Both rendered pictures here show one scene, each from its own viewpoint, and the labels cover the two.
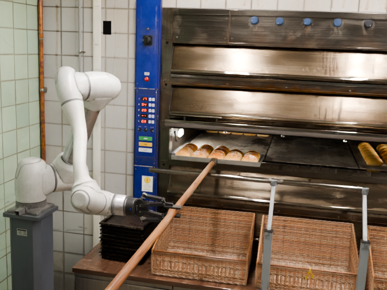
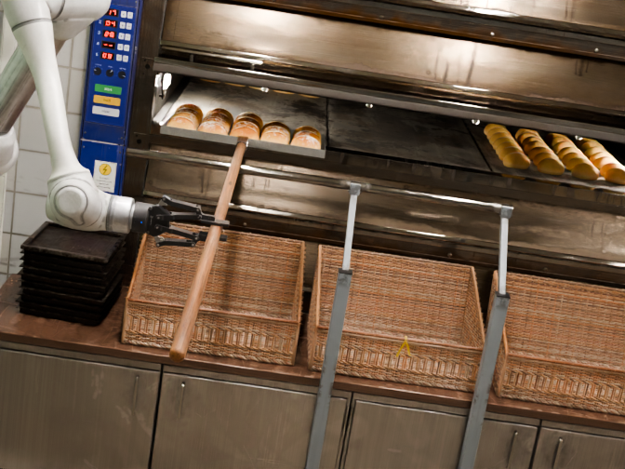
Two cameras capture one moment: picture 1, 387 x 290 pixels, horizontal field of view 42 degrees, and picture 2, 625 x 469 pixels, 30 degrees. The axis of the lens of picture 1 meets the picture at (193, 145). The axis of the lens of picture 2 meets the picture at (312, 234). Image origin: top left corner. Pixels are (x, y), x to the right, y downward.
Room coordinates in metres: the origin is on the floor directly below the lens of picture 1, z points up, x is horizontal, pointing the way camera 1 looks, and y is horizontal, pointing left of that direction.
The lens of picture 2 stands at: (-0.70, 0.50, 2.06)
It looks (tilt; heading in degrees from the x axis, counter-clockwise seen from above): 17 degrees down; 346
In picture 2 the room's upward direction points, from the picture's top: 9 degrees clockwise
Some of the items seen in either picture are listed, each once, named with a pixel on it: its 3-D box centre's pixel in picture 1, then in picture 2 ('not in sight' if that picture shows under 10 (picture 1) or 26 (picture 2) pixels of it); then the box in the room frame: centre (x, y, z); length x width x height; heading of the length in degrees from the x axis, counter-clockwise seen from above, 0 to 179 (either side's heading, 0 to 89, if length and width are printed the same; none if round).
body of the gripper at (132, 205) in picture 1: (137, 206); (152, 219); (2.07, 0.23, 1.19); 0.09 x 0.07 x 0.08; 79
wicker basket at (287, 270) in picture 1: (306, 254); (395, 314); (2.77, -0.68, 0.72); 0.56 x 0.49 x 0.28; 79
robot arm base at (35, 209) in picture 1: (29, 205); not in sight; (2.53, 0.84, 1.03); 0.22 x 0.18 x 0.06; 166
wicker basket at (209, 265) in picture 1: (205, 241); (218, 288); (2.89, -0.10, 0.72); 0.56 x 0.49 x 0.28; 80
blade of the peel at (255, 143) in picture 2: (219, 155); (246, 130); (3.19, -0.17, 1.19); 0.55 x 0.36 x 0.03; 78
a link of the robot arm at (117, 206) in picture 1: (121, 205); (122, 214); (2.08, 0.30, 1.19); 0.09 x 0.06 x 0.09; 169
